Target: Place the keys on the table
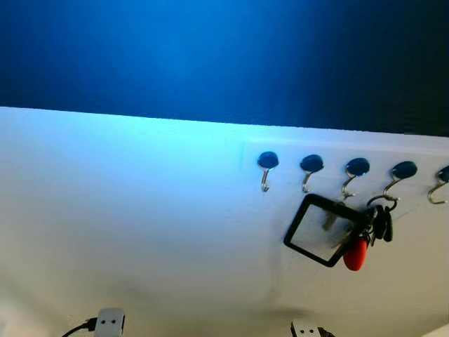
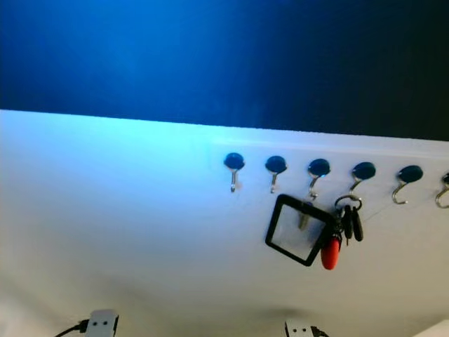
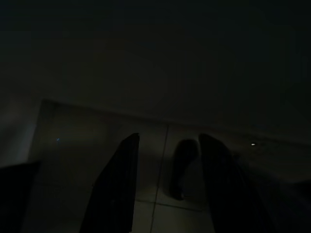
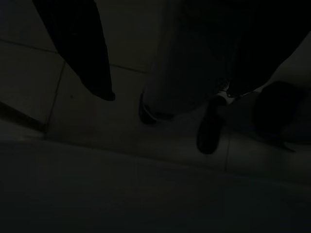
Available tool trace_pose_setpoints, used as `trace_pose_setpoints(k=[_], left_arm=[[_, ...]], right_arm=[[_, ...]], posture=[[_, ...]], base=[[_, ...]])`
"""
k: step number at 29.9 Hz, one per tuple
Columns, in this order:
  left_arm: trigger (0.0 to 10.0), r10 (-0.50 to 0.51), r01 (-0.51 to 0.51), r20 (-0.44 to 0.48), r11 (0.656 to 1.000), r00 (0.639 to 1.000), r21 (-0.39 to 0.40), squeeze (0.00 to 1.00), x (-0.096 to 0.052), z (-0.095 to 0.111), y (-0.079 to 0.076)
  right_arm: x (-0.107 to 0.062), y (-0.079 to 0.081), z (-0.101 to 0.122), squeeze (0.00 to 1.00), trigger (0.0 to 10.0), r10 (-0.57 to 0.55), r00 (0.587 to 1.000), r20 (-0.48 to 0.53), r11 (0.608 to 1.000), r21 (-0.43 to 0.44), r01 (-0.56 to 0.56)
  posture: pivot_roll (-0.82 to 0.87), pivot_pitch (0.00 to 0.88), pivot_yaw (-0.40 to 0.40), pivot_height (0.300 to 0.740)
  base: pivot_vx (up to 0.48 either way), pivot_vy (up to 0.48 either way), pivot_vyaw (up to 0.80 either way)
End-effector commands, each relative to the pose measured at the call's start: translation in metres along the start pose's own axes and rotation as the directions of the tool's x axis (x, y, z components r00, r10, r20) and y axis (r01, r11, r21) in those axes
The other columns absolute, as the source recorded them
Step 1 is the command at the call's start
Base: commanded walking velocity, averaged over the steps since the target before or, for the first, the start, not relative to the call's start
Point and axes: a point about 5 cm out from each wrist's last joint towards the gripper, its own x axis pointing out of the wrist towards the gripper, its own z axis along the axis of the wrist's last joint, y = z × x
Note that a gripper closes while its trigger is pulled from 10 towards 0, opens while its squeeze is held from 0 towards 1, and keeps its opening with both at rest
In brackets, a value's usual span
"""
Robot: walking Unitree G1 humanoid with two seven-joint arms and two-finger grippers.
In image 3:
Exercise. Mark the black robot foot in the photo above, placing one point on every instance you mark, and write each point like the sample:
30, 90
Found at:
181, 170

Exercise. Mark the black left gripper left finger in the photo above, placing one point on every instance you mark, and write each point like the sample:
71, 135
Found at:
116, 189

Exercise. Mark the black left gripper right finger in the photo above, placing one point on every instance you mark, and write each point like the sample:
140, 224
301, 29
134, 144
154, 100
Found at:
226, 189

